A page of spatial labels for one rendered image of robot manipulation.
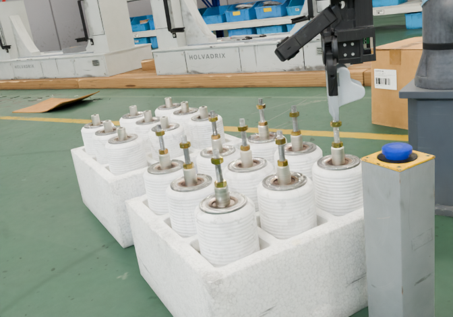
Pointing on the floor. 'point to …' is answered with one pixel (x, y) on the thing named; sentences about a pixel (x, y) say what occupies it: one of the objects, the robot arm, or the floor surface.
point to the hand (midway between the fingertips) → (331, 112)
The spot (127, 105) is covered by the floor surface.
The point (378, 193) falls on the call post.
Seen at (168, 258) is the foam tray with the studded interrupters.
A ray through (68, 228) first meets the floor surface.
